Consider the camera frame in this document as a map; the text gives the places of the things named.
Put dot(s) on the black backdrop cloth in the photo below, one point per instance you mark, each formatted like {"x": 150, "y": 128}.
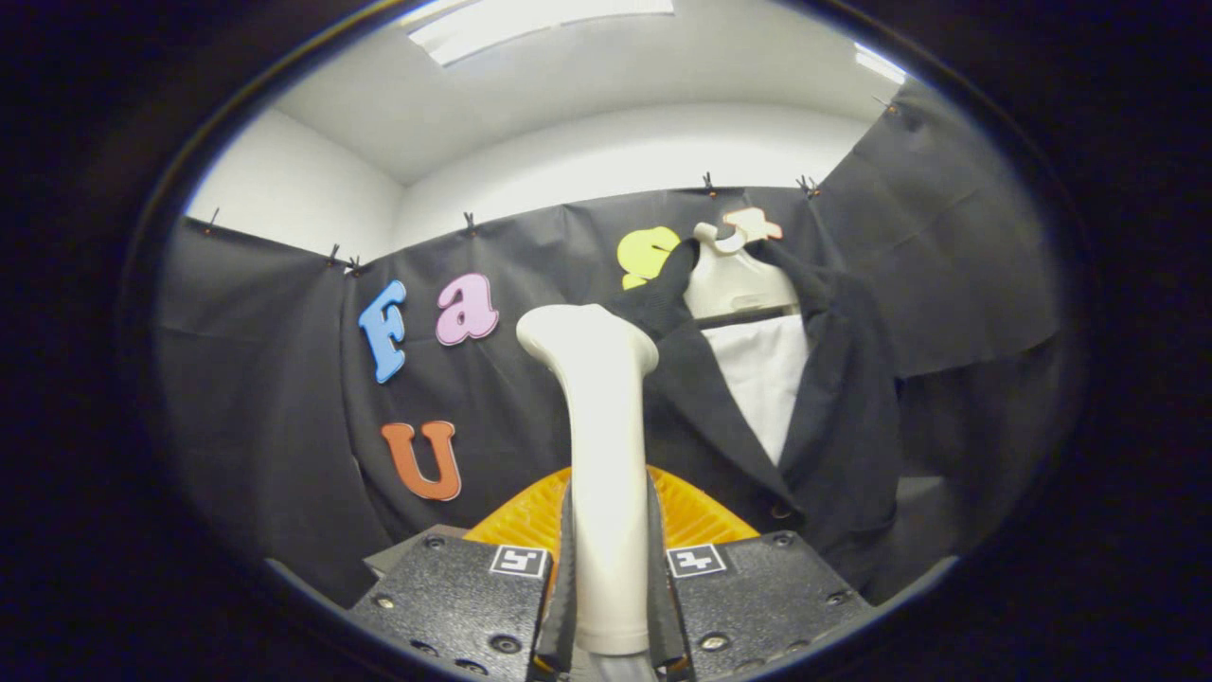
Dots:
{"x": 265, "y": 379}

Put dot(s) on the black suit jacket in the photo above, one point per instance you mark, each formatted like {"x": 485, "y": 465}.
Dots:
{"x": 852, "y": 426}

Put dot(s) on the row of small cloth clips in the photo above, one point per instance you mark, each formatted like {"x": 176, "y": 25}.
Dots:
{"x": 708, "y": 183}

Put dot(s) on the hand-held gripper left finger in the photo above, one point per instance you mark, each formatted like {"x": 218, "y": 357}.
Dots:
{"x": 561, "y": 616}

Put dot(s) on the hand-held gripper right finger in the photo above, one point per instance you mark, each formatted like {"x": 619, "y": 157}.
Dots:
{"x": 663, "y": 616}

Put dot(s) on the small ceiling light panel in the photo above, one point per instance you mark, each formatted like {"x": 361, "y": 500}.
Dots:
{"x": 881, "y": 64}

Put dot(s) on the white plastic hanger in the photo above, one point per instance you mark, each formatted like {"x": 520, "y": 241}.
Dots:
{"x": 734, "y": 284}

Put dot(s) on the grey steamer base unit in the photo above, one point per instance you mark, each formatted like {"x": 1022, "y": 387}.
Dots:
{"x": 402, "y": 554}

